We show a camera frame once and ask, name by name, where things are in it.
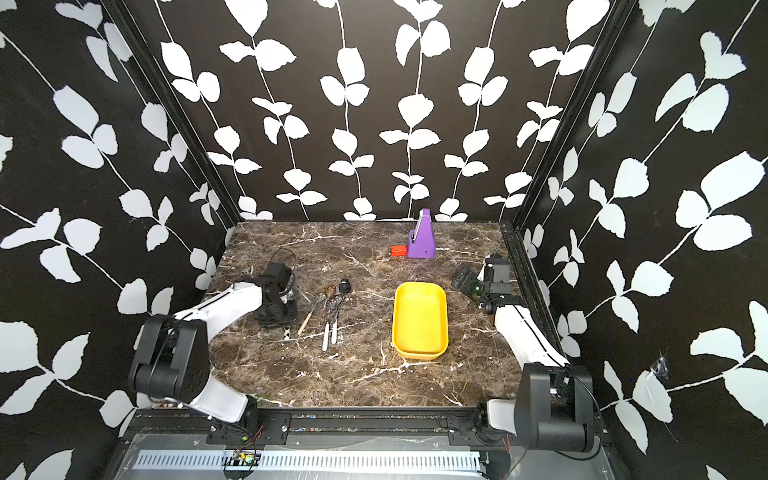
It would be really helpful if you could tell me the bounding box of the spoon with wooden handle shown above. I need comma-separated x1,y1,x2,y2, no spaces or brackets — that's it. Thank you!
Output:
296,294,327,337

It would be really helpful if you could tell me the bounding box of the white handled spoon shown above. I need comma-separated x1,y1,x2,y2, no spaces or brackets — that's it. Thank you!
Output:
322,299,334,352
330,295,345,345

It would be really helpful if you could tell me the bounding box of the yellow plastic storage box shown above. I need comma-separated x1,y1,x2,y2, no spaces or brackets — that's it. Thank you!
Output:
392,282,449,361

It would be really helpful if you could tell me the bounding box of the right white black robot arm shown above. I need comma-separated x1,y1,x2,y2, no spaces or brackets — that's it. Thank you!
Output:
451,254,596,454

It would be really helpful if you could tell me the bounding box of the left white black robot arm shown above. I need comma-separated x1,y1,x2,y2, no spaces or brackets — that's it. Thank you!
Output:
128,262,298,430

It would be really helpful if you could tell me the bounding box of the black round spoon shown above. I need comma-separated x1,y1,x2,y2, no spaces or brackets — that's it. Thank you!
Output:
337,279,352,296

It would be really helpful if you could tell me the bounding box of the purple plastic stand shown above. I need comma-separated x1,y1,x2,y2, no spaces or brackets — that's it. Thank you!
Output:
407,208,436,259

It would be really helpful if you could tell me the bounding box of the red small block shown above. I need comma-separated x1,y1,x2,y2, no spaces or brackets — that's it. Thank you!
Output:
390,245,408,257

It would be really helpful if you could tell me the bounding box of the small green circuit board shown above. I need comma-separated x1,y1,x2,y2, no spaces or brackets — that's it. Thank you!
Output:
223,450,261,471

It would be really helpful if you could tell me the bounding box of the white perforated strip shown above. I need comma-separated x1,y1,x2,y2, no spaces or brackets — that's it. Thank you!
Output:
129,450,485,474

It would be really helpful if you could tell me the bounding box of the black front mounting rail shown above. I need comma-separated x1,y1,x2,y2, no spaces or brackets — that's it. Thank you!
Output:
124,407,533,450

